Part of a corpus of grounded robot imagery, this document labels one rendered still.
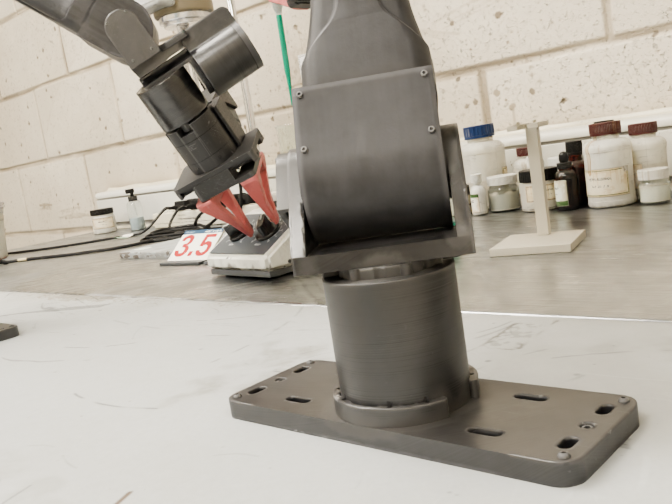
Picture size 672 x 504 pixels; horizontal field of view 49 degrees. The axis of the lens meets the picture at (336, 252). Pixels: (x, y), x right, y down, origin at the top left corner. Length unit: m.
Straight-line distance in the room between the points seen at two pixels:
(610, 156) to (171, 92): 0.55
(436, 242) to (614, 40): 0.91
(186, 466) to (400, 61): 0.21
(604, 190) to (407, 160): 0.70
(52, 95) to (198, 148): 1.65
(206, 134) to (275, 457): 0.50
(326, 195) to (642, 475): 0.17
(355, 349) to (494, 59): 1.00
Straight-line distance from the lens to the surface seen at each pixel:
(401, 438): 0.33
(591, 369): 0.41
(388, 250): 0.33
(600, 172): 1.01
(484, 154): 1.15
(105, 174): 2.22
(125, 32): 0.78
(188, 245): 1.12
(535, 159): 0.79
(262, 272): 0.82
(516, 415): 0.33
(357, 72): 0.35
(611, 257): 0.69
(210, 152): 0.79
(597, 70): 1.22
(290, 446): 0.36
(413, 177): 0.33
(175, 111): 0.78
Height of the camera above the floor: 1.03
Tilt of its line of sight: 8 degrees down
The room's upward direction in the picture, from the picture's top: 9 degrees counter-clockwise
